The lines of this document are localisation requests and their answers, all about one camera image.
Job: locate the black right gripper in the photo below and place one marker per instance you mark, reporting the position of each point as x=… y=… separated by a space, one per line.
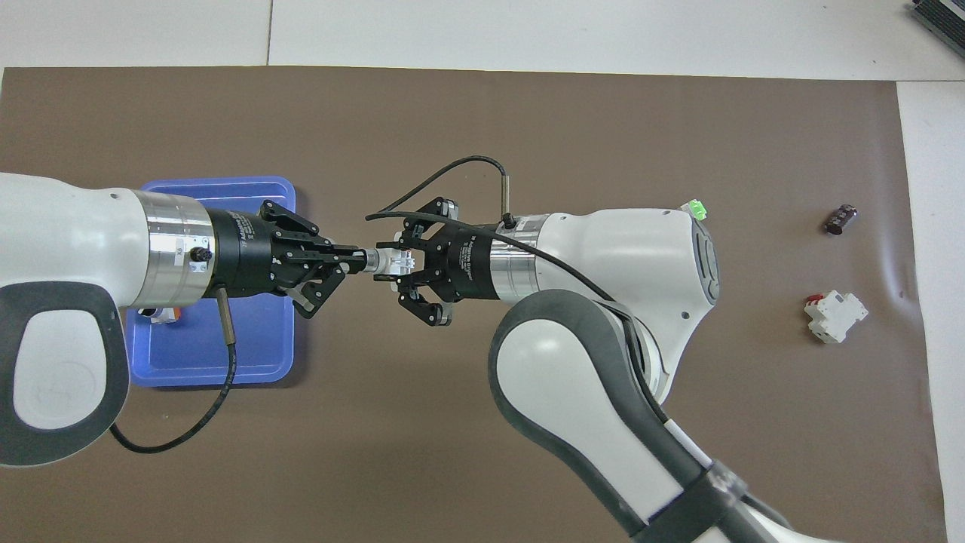
x=471 y=264

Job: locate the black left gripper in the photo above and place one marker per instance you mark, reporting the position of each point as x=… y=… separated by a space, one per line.
x=237 y=253

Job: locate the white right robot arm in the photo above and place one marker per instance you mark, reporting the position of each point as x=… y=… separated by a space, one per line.
x=618 y=249

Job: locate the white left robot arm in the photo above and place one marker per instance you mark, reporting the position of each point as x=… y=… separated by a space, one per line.
x=68 y=226

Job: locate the blue plastic tray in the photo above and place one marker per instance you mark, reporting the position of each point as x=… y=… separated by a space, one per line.
x=256 y=354

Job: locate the brown table mat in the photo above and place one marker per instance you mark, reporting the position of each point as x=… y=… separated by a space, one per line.
x=482 y=121

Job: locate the white red circuit breaker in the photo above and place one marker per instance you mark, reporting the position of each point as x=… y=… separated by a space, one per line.
x=835 y=315

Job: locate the dark brown terminal block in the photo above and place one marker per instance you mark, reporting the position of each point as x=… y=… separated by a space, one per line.
x=842 y=219

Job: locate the grey ribbed object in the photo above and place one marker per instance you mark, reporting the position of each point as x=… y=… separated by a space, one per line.
x=942 y=16

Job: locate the white orange knob switch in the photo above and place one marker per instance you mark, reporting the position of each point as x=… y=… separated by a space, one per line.
x=162 y=314

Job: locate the white green switch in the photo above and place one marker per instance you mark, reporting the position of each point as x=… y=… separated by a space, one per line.
x=697 y=209

